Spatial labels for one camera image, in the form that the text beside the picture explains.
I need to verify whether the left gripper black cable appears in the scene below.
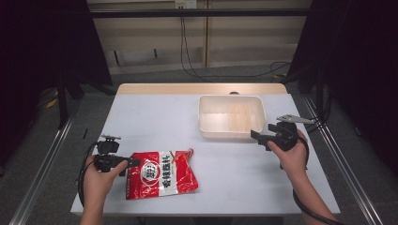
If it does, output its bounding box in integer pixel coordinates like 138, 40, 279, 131
77, 142, 100, 208

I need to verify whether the red seasoning packet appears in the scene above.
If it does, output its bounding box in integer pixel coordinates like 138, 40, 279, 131
125, 147, 200, 201

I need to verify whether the white table cover sheet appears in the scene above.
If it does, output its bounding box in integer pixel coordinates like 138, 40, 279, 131
70, 93, 342, 217

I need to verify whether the black metal stand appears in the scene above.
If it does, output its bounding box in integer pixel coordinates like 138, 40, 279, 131
55, 73, 71, 130

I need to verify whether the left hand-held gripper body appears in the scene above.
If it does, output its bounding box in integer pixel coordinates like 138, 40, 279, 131
93, 134, 130, 173

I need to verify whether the metal floor rail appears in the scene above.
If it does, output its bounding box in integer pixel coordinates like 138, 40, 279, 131
8, 111, 78, 225
300, 93, 385, 225

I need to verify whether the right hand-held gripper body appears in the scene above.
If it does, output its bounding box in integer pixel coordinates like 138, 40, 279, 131
268, 113, 315, 153

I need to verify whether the white plastic tray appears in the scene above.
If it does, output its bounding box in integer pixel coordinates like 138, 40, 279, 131
197, 94, 268, 141

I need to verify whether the black curtain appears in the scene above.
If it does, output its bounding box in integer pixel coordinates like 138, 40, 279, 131
0, 0, 114, 170
285, 0, 398, 170

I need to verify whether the black wall cable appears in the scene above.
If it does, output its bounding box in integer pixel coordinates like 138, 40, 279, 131
179, 16, 207, 83
183, 27, 293, 80

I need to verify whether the person's left hand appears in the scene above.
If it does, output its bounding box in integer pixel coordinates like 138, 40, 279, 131
82, 156, 130, 204

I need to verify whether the yellow floor item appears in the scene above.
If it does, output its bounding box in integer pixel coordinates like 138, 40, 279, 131
45, 89, 60, 110

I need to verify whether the person's right hand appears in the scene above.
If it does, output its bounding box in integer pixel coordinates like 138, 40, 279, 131
267, 128, 310, 186

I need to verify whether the white wall socket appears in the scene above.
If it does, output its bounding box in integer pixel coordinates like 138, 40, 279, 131
175, 0, 198, 9

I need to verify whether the black horizontal bar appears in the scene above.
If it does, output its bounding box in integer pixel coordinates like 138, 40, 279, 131
89, 7, 312, 19

